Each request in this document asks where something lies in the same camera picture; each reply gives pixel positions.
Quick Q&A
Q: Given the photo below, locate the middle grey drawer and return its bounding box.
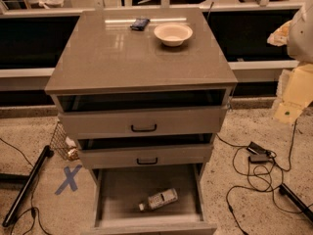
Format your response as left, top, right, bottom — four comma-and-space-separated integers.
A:
79, 133, 212, 169

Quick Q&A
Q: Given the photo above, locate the grey drawer cabinet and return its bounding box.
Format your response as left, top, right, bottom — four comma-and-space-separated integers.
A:
44, 7, 239, 235

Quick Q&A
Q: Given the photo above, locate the black stand leg left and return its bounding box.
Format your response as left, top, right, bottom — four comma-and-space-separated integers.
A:
2, 145, 54, 227

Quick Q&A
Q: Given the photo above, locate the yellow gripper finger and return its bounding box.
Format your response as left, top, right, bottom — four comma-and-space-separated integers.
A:
273, 64, 313, 123
267, 21, 291, 47

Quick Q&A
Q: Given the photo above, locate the grey drawer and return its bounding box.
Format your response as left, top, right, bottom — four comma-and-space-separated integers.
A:
79, 133, 212, 169
59, 107, 227, 139
81, 164, 217, 235

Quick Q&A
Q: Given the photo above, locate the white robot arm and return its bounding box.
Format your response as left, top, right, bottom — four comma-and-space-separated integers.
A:
267, 1, 313, 123

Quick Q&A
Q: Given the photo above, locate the black cable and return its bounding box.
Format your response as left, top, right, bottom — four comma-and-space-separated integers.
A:
0, 137, 53, 235
215, 119, 313, 235

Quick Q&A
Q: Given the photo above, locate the black drawer handle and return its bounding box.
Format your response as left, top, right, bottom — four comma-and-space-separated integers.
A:
136, 158, 158, 165
130, 124, 157, 132

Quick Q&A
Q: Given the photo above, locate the black power adapter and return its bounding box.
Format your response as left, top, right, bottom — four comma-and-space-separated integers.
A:
246, 142, 271, 164

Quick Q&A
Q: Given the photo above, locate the dark blue snack packet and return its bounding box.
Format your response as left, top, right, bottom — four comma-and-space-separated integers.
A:
130, 19, 150, 31

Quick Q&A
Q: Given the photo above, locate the black cable left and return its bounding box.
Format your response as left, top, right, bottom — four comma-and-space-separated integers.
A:
0, 137, 53, 235

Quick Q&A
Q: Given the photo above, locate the black cable right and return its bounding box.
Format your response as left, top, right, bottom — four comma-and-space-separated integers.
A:
215, 119, 313, 235

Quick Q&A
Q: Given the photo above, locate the bottom grey drawer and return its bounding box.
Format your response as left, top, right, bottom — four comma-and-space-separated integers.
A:
81, 164, 217, 235

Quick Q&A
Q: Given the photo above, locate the white paper bowl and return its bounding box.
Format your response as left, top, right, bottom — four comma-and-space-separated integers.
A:
154, 23, 193, 47

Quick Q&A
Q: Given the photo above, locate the clear plastic water bottle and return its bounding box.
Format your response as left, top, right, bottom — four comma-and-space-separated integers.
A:
138, 188, 178, 212

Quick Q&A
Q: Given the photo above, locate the black top drawer handle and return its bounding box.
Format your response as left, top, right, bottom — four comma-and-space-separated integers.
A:
130, 124, 157, 132

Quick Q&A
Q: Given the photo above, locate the black middle drawer handle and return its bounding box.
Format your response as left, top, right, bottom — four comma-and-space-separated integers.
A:
136, 158, 158, 165

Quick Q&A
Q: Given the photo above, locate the top grey drawer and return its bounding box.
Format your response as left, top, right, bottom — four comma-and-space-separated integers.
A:
59, 107, 227, 139

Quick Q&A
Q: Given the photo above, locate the blue tape cross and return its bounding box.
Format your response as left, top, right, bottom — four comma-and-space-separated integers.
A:
55, 164, 82, 195

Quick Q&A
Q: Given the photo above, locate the wire mesh basket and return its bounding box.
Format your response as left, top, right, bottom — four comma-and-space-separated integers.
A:
50, 122, 78, 161

